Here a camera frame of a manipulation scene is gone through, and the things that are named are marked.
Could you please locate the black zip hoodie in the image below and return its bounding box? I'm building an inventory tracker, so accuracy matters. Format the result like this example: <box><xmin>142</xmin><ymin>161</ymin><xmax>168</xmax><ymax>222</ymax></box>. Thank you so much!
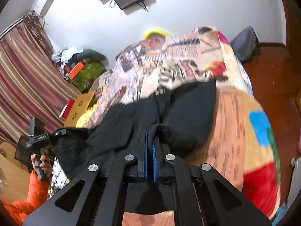
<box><xmin>52</xmin><ymin>79</ymin><xmax>217</xmax><ymax>216</ymax></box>

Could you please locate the pile of clothes and papers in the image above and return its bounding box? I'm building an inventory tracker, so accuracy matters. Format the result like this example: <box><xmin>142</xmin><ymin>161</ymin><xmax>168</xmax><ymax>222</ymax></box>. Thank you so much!
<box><xmin>51</xmin><ymin>47</ymin><xmax>107</xmax><ymax>66</ymax></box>

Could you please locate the person left hand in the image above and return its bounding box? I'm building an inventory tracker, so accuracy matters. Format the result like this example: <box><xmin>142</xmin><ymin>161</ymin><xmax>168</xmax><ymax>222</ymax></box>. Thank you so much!
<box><xmin>31</xmin><ymin>150</ymin><xmax>52</xmax><ymax>180</ymax></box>

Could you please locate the red tissue box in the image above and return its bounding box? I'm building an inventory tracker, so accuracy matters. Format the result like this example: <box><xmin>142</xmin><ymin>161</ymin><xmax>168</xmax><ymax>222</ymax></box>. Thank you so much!
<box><xmin>59</xmin><ymin>98</ymin><xmax>75</xmax><ymax>119</ymax></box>

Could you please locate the yellow garment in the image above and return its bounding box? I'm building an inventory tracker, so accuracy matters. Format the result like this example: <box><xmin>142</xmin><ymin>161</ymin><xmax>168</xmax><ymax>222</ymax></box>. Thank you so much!
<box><xmin>75</xmin><ymin>104</ymin><xmax>97</xmax><ymax>128</ymax></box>

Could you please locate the striped red curtain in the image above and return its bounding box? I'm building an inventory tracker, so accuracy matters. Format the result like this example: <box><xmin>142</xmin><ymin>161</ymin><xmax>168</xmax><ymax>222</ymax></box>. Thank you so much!
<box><xmin>1</xmin><ymin>12</ymin><xmax>80</xmax><ymax>145</ymax></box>

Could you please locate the wooden lap table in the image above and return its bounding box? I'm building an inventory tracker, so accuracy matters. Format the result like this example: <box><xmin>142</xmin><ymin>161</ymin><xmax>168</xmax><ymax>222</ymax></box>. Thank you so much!
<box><xmin>64</xmin><ymin>91</ymin><xmax>95</xmax><ymax>128</ymax></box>

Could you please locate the newspaper print bed blanket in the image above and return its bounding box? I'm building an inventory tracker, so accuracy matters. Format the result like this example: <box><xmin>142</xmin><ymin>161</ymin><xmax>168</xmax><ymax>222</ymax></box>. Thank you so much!
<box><xmin>80</xmin><ymin>25</ymin><xmax>282</xmax><ymax>226</ymax></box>

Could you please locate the orange jacket sleeve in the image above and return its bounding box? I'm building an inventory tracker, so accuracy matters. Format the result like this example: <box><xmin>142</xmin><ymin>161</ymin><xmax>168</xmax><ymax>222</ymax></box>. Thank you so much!
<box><xmin>0</xmin><ymin>170</ymin><xmax>50</xmax><ymax>226</ymax></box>

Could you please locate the orange box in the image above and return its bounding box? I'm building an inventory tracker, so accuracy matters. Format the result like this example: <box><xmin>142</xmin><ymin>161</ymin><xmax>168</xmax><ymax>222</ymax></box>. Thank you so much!
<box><xmin>68</xmin><ymin>62</ymin><xmax>84</xmax><ymax>80</ymax></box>

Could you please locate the green patterned storage box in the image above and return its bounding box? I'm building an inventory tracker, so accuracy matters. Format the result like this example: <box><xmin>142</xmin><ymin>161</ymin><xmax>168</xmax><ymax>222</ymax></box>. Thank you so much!
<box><xmin>71</xmin><ymin>60</ymin><xmax>106</xmax><ymax>93</ymax></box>

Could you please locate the pink croc slipper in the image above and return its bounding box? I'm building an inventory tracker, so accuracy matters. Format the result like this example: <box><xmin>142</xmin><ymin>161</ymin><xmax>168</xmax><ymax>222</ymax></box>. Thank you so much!
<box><xmin>298</xmin><ymin>128</ymin><xmax>301</xmax><ymax>153</ymax></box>

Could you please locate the grey purple backpack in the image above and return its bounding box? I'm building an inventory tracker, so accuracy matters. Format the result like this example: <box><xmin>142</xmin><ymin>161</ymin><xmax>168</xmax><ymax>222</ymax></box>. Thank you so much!
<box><xmin>230</xmin><ymin>27</ymin><xmax>260</xmax><ymax>62</ymax></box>

